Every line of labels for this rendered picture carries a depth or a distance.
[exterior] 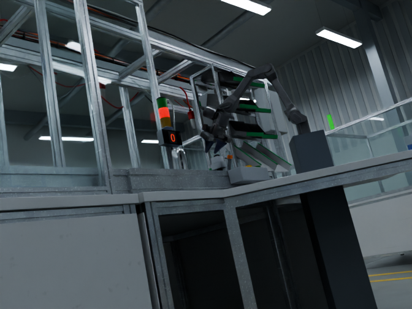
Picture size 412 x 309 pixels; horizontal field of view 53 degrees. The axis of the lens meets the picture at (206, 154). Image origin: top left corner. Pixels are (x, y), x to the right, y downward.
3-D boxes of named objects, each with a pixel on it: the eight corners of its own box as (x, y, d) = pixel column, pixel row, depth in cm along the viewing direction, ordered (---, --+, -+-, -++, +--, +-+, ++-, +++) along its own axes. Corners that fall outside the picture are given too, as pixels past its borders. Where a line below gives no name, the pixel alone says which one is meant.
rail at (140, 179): (276, 192, 200) (271, 170, 202) (133, 197, 132) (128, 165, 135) (267, 194, 203) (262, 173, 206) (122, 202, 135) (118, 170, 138)
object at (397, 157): (454, 148, 152) (451, 141, 153) (216, 198, 155) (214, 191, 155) (386, 178, 221) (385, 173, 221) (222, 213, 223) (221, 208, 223)
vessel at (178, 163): (197, 184, 299) (187, 135, 308) (184, 185, 289) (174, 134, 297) (184, 189, 308) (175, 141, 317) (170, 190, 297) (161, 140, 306)
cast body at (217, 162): (227, 167, 201) (224, 153, 203) (221, 167, 198) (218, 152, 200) (214, 171, 206) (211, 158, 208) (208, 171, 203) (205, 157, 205)
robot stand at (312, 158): (336, 173, 176) (324, 129, 181) (303, 179, 177) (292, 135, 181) (328, 178, 190) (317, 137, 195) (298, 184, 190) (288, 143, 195)
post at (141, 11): (178, 189, 195) (143, 5, 218) (173, 189, 193) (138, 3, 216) (173, 190, 197) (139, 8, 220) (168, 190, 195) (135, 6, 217)
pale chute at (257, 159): (274, 171, 219) (278, 164, 218) (258, 171, 211) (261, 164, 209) (241, 147, 238) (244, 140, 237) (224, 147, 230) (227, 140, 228)
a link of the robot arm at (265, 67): (274, 72, 202) (257, 62, 205) (272, 66, 194) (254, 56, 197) (240, 121, 203) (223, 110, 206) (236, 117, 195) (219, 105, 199)
